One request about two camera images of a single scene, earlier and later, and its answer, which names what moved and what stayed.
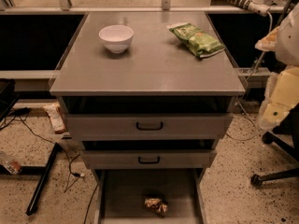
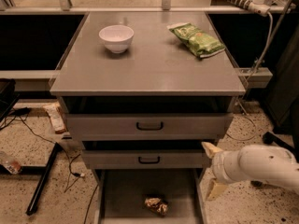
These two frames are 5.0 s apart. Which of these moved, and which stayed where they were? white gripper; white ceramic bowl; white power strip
Moved: white gripper
Stayed: white ceramic bowl; white power strip
